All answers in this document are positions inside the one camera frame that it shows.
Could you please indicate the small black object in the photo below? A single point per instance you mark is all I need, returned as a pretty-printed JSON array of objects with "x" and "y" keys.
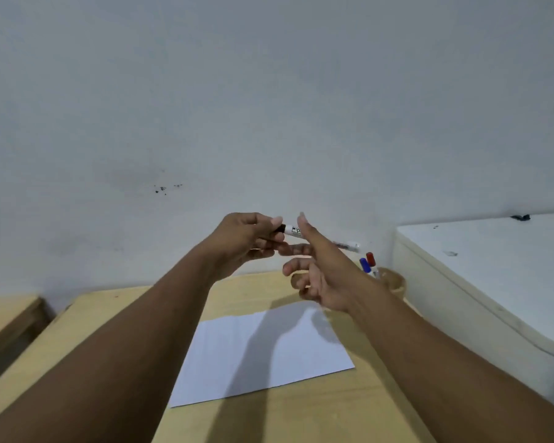
[{"x": 520, "y": 217}]

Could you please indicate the wooden side table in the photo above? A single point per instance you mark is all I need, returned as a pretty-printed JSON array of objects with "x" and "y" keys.
[{"x": 7, "y": 325}]

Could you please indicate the white marker with black cap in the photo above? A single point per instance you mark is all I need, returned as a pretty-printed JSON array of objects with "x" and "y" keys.
[{"x": 292, "y": 231}]

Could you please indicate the person's right hand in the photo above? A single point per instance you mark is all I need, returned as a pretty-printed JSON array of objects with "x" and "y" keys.
[{"x": 334, "y": 279}]

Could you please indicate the person's left hand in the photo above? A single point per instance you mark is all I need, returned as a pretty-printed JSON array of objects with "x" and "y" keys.
[{"x": 233, "y": 242}]

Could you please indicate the person's left thumb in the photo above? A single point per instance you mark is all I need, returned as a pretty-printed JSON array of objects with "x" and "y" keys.
[{"x": 263, "y": 220}]

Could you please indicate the person's left forearm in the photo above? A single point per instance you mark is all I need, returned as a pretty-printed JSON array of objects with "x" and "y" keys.
[{"x": 120, "y": 346}]

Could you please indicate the person's right thumb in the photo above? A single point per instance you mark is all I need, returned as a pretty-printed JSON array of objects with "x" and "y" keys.
[{"x": 310, "y": 232}]

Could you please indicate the white paper sheet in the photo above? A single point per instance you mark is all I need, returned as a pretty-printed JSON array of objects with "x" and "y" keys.
[{"x": 212, "y": 364}]

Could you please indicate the person's right middle finger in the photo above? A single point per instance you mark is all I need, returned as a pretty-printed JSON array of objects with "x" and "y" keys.
[{"x": 296, "y": 265}]

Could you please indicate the white cabinet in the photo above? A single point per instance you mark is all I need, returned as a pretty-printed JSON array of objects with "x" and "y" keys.
[{"x": 489, "y": 281}]

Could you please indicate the blue capped marker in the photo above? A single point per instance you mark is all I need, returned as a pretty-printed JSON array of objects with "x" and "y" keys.
[{"x": 364, "y": 265}]

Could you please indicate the red capped marker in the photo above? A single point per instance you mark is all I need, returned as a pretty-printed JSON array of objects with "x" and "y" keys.
[{"x": 371, "y": 259}]

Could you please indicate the person's right little finger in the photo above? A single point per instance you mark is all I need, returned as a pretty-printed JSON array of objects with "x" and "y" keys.
[{"x": 308, "y": 293}]

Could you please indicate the wooden pen holder cup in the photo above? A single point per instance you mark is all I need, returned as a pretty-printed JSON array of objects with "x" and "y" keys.
[{"x": 394, "y": 281}]

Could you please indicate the person's right forearm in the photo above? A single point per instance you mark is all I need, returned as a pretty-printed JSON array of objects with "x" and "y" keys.
[{"x": 443, "y": 378}]

